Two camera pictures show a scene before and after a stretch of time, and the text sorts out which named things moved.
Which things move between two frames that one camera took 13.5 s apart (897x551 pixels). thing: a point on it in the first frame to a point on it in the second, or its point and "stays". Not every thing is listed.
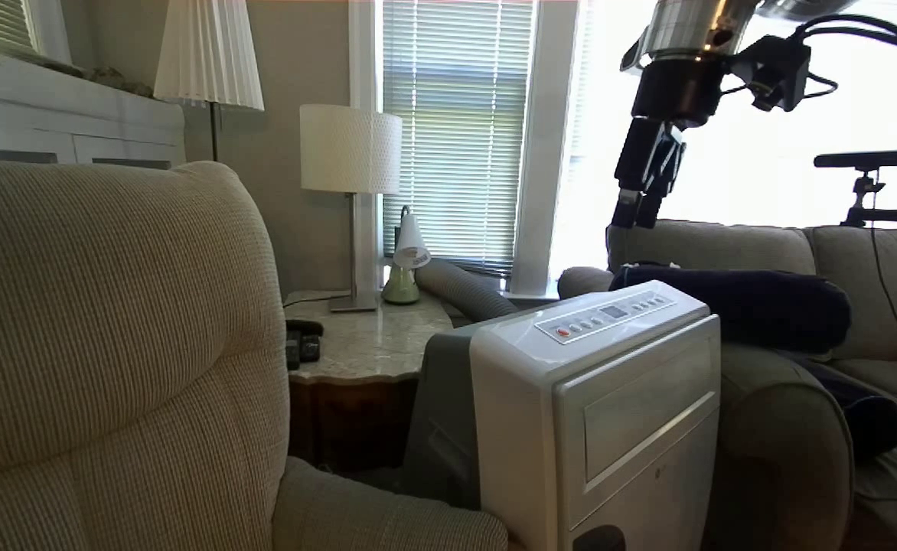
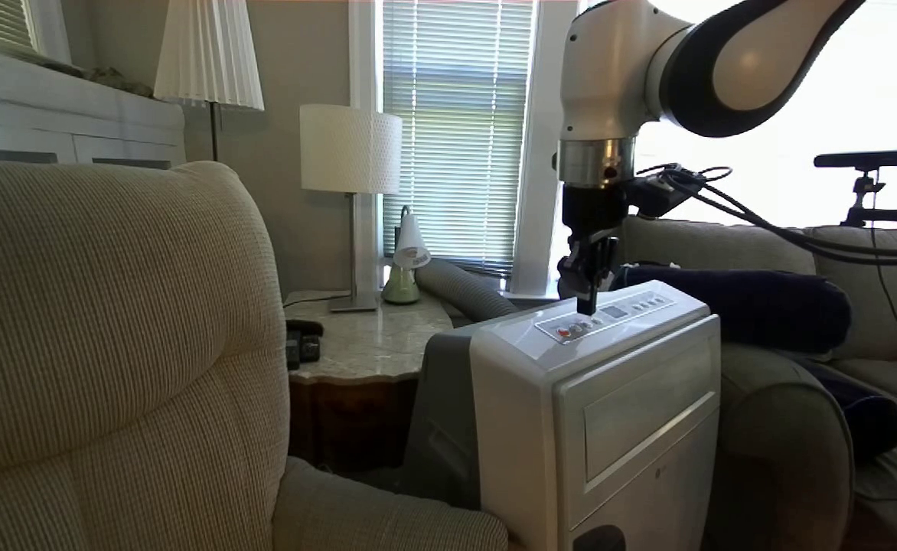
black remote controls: (301, 342) stays
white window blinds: (457, 76) stays
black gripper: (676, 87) to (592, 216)
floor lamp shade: (209, 54) stays
